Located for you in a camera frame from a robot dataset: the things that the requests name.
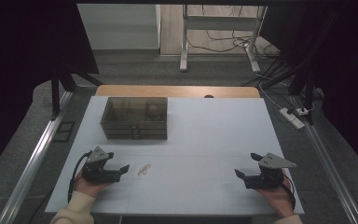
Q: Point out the white table mat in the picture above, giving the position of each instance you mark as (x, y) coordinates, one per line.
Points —
(199, 130)

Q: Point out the white cabinet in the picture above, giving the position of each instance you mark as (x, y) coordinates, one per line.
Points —
(121, 28)

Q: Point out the white metal desk frame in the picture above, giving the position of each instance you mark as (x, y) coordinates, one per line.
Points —
(184, 40)

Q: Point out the black metal stand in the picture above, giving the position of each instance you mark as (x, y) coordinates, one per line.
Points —
(309, 93)
(55, 93)

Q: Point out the small white object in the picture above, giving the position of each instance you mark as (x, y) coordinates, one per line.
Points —
(144, 170)

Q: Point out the person's right hand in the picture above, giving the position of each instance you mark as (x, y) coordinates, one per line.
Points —
(279, 199)

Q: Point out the white plug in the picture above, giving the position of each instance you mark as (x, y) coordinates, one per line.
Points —
(303, 111)

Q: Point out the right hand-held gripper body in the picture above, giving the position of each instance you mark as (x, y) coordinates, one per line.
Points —
(265, 180)

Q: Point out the smoky transparent drawer box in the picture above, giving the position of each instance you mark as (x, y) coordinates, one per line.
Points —
(130, 109)

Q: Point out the dark curtain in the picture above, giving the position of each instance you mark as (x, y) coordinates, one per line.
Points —
(18, 62)
(348, 62)

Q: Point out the white power strip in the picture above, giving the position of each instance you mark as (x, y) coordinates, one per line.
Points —
(291, 119)

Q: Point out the aluminium rail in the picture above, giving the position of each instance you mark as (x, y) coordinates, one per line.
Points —
(329, 168)
(31, 169)

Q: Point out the person's left hand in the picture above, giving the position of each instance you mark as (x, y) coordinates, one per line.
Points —
(87, 186)

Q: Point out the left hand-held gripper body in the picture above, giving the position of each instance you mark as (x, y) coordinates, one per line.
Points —
(101, 175)

